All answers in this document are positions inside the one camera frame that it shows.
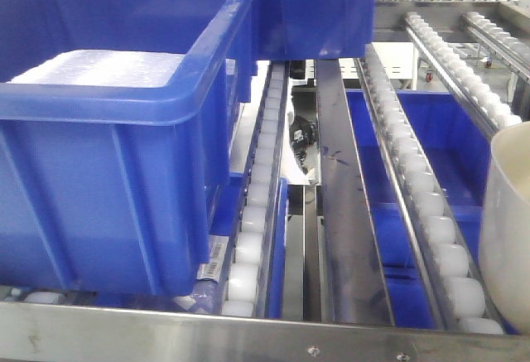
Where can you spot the white plastic bin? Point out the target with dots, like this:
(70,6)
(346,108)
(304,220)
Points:
(504,234)

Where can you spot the blue crate lower layer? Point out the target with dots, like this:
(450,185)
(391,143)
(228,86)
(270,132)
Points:
(459,156)

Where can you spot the blue crate rear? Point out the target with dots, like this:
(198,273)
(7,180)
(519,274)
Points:
(314,29)

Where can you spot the large blue crate front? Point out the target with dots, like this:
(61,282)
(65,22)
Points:
(112,189)

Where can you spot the white roller rail left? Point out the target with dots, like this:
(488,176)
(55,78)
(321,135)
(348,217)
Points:
(255,155)

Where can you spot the white roller rail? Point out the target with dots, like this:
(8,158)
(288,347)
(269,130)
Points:
(454,289)
(470,91)
(255,155)

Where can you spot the white roller rail middle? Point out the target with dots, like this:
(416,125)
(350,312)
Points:
(454,289)

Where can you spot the white roller rail right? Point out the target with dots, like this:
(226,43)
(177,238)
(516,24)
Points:
(470,91)

